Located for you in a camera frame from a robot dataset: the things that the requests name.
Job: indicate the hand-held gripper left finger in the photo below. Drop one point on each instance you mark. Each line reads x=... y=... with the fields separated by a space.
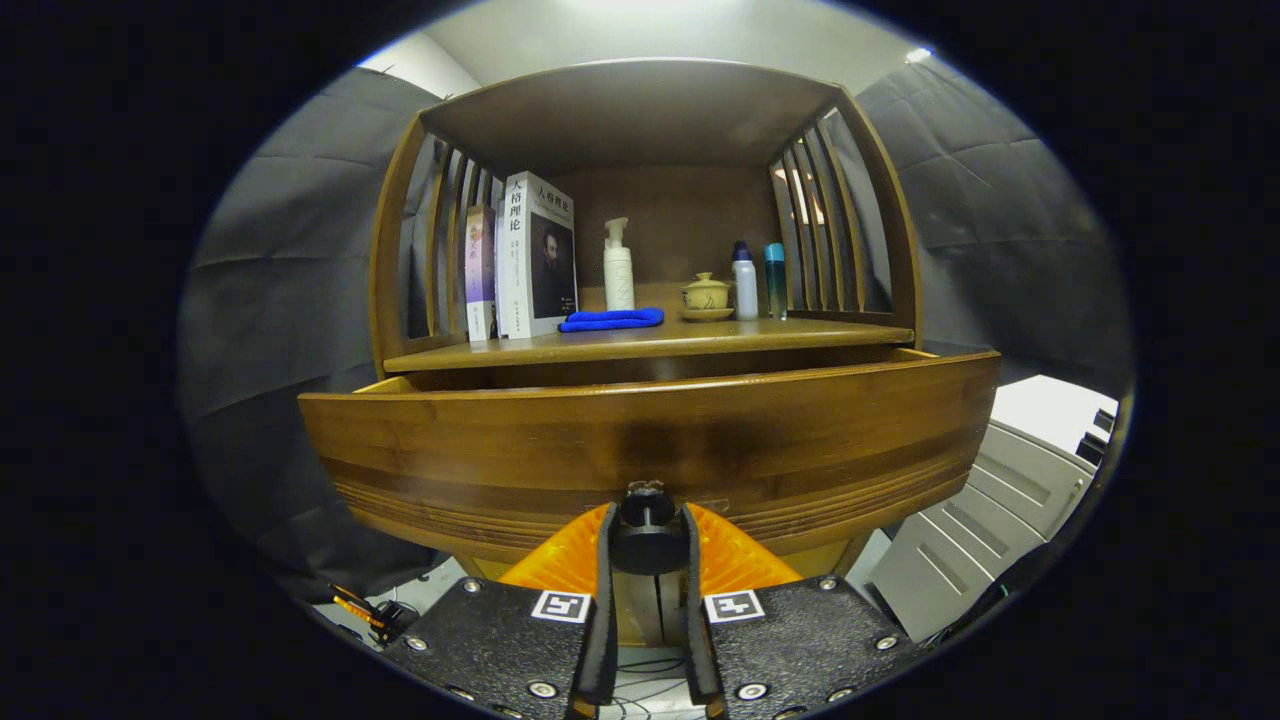
x=603 y=620

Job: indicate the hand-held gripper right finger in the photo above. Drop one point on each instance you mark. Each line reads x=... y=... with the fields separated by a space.
x=697 y=650

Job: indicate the black drawer knob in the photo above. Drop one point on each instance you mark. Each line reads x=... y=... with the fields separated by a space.
x=648 y=550

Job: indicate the wooden drawer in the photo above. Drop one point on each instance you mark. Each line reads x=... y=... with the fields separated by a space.
x=500 y=450

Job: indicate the wooden countertop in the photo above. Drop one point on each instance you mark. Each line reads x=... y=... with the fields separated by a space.
x=650 y=340

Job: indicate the wooden cabinet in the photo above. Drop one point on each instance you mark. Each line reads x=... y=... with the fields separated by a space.
x=660 y=210

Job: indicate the orange black tool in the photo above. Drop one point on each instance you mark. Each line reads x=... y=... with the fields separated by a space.
x=358 y=608

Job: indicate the blue folded cloth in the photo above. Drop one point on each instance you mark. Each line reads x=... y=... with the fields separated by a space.
x=610 y=320

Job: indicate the white pump bottle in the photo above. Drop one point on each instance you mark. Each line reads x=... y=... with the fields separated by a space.
x=619 y=280

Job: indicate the yellow lidded teacup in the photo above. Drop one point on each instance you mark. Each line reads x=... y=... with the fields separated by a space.
x=706 y=295

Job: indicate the white bottle blue cap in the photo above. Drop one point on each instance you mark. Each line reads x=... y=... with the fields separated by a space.
x=745 y=290

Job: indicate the thick white book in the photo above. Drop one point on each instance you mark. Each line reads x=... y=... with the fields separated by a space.
x=515 y=270

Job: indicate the thin purple book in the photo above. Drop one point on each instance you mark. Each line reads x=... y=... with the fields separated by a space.
x=480 y=270

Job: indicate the teal slim bottle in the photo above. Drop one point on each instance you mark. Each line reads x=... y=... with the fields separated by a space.
x=775 y=285

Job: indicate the black backdrop cloth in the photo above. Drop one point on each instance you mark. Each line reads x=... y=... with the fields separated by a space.
x=280 y=300

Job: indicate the small ceiling light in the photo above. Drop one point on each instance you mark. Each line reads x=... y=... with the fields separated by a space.
x=918 y=55

